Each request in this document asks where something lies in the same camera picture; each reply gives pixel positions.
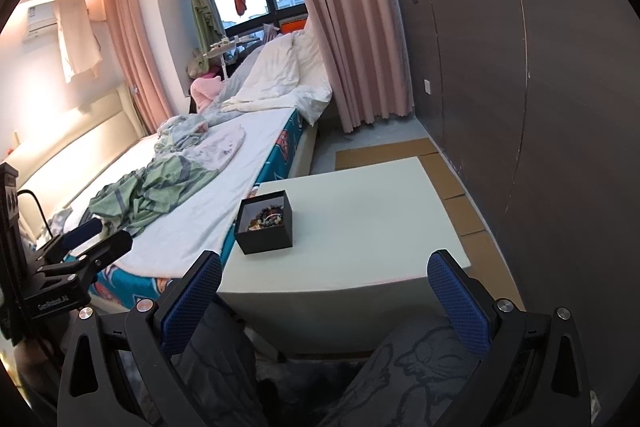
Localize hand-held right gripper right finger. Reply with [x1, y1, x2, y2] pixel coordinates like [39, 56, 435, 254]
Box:
[426, 250, 592, 427]

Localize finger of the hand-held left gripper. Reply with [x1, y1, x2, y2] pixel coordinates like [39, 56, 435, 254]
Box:
[75, 228, 135, 281]
[62, 216, 103, 249]

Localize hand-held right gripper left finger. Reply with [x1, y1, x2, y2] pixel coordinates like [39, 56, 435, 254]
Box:
[56, 250, 223, 427]

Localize black jewelry box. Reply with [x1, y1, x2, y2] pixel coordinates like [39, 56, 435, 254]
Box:
[234, 190, 293, 256]

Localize dark bead bracelet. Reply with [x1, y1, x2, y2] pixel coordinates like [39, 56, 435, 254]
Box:
[252, 203, 287, 228]

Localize green striped cloth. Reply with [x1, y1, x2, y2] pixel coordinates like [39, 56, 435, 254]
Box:
[89, 154, 221, 238]

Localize person's grey printed pants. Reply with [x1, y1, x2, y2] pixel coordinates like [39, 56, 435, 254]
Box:
[115, 294, 483, 427]

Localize bed with white sheet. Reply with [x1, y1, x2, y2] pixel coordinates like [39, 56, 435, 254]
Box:
[22, 104, 293, 280]
[0, 84, 319, 308]

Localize white table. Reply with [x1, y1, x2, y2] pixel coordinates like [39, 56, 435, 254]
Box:
[216, 157, 473, 355]

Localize grey blue crumpled cloth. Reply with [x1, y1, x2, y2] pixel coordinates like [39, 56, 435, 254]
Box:
[152, 114, 211, 155]

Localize pale printed cloth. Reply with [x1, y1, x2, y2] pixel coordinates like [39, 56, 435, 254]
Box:
[170, 123, 247, 173]

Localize flattened cardboard sheet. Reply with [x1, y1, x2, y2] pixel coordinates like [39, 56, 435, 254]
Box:
[334, 137, 526, 313]

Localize pink cloth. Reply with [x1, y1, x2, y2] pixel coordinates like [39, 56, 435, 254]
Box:
[190, 74, 226, 113]

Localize teal printed bed sheet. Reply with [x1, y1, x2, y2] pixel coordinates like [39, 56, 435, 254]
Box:
[95, 110, 306, 308]

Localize pink curtain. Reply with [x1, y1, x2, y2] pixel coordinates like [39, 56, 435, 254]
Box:
[102, 0, 176, 135]
[272, 0, 416, 135]

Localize white hanging garment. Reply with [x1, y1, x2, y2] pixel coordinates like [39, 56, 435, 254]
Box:
[52, 0, 103, 83]

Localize pale plush toy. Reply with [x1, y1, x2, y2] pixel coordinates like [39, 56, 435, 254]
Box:
[186, 50, 211, 78]

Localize white air conditioner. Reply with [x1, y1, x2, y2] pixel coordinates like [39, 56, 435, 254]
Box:
[22, 0, 91, 43]

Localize white side stand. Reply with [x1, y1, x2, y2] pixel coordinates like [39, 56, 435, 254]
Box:
[202, 34, 263, 80]

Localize green hanging garment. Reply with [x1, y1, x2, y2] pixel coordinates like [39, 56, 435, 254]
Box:
[187, 0, 226, 53]

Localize white duvet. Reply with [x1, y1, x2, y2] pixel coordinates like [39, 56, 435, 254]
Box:
[222, 30, 333, 125]

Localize orange box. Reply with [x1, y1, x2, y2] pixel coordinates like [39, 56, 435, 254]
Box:
[279, 16, 310, 34]

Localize black cable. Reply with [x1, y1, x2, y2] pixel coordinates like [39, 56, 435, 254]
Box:
[17, 190, 53, 238]

